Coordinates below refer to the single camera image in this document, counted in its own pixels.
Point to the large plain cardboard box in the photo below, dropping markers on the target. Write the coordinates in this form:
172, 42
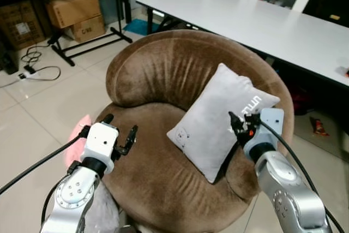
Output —
73, 6

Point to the black metal rack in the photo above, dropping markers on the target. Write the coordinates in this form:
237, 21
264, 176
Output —
87, 45

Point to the dark labelled cardboard box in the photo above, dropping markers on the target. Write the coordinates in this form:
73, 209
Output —
20, 23

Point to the grey fluffy cushion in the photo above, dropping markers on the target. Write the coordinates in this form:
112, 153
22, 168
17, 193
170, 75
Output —
103, 211

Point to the long white table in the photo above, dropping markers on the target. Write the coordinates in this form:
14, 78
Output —
251, 23

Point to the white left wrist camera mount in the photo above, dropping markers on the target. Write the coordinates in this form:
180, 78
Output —
100, 141

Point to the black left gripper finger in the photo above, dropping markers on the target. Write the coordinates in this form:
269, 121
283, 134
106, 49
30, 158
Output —
131, 137
108, 119

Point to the dark red bag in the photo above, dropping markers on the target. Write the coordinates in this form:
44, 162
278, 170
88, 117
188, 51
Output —
301, 101

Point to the pink cushion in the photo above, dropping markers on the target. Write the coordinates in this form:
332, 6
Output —
76, 135

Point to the white power strip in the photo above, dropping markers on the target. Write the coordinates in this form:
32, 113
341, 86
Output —
27, 71

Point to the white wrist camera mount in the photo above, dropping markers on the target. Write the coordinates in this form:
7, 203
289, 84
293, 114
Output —
271, 125
100, 141

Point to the red orange snack packet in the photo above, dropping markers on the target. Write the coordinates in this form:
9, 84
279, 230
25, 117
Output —
319, 127

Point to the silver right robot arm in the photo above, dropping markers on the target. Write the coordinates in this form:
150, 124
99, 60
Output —
286, 189

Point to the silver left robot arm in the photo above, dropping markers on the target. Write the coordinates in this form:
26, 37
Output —
73, 195

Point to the small printed cardboard box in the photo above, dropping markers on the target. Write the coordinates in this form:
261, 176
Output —
88, 29

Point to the grey printed pillow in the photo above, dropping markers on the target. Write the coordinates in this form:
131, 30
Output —
215, 121

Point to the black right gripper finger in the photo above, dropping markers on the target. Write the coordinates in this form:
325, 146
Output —
252, 119
234, 122

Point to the brown round velvet sofa chair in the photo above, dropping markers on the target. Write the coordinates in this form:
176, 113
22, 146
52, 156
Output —
163, 75

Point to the teal floor mat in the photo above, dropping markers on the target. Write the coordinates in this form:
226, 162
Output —
136, 27

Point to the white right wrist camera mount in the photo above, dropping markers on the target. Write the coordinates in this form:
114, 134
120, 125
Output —
271, 125

